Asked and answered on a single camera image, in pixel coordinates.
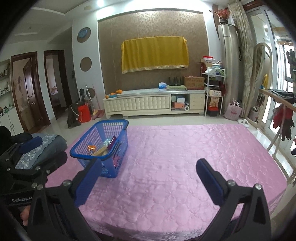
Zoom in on blue plastic basket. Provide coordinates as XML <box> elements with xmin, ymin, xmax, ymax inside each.
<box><xmin>70</xmin><ymin>119</ymin><xmax>129</xmax><ymax>178</ymax></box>

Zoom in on purple snack packet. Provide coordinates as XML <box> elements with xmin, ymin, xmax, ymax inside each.
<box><xmin>107</xmin><ymin>136</ymin><xmax>117</xmax><ymax>151</ymax></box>

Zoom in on orange snack packet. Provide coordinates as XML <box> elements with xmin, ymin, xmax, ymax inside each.
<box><xmin>87</xmin><ymin>145</ymin><xmax>96</xmax><ymax>155</ymax></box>

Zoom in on green-edged cracker pack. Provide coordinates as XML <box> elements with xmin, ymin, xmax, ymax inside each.
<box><xmin>92</xmin><ymin>138</ymin><xmax>110</xmax><ymax>157</ymax></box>

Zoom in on person left hand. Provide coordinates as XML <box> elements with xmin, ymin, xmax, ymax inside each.
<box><xmin>20</xmin><ymin>205</ymin><xmax>31</xmax><ymax>226</ymax></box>

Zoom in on wooden door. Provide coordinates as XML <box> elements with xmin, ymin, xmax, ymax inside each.
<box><xmin>10</xmin><ymin>52</ymin><xmax>50</xmax><ymax>133</ymax></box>

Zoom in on black bag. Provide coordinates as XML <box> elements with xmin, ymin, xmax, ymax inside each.
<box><xmin>67</xmin><ymin>103</ymin><xmax>81</xmax><ymax>128</ymax></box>

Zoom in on red bag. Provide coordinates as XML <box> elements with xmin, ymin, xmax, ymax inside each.
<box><xmin>78</xmin><ymin>103</ymin><xmax>91</xmax><ymax>123</ymax></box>

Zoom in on broom and dustpan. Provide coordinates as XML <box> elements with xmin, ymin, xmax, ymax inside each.
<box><xmin>86</xmin><ymin>85</ymin><xmax>105</xmax><ymax>120</ymax></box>

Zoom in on pink quilted table cover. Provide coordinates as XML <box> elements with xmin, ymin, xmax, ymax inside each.
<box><xmin>47</xmin><ymin>120</ymin><xmax>287</xmax><ymax>240</ymax></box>

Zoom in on white slippers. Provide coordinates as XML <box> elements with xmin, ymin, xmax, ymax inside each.
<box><xmin>237</xmin><ymin>119</ymin><xmax>249</xmax><ymax>128</ymax></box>

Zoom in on pink white shopping bag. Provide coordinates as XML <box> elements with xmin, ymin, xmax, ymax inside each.
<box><xmin>224</xmin><ymin>99</ymin><xmax>242</xmax><ymax>121</ymax></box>

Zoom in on oranges on cabinet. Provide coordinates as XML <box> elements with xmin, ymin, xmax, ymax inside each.
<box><xmin>105</xmin><ymin>89</ymin><xmax>123</xmax><ymax>99</ymax></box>

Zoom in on cream tv cabinet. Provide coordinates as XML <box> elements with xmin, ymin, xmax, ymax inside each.
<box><xmin>103</xmin><ymin>89</ymin><xmax>206</xmax><ymax>118</ymax></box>

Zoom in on white metal shelf rack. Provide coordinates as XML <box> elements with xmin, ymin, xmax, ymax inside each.
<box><xmin>201</xmin><ymin>55</ymin><xmax>226</xmax><ymax>116</ymax></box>

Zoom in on cardboard box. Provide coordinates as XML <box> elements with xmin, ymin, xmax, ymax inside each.
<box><xmin>184</xmin><ymin>76</ymin><xmax>204</xmax><ymax>90</ymax></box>

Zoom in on green folded cloth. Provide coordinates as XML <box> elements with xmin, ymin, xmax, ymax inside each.
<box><xmin>166</xmin><ymin>85</ymin><xmax>188</xmax><ymax>91</ymax></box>

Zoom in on blue tissue pack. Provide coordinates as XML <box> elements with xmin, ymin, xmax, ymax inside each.
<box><xmin>158</xmin><ymin>82</ymin><xmax>167</xmax><ymax>90</ymax></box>

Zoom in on yellow cloth tv cover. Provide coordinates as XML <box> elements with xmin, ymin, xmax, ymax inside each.
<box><xmin>121</xmin><ymin>36</ymin><xmax>189</xmax><ymax>74</ymax></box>

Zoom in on patterned curtain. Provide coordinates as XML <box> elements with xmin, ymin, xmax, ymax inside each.
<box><xmin>228</xmin><ymin>1</ymin><xmax>255</xmax><ymax>118</ymax></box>

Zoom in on standing air conditioner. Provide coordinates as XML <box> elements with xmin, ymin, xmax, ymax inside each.
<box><xmin>218</xmin><ymin>24</ymin><xmax>241</xmax><ymax>113</ymax></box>

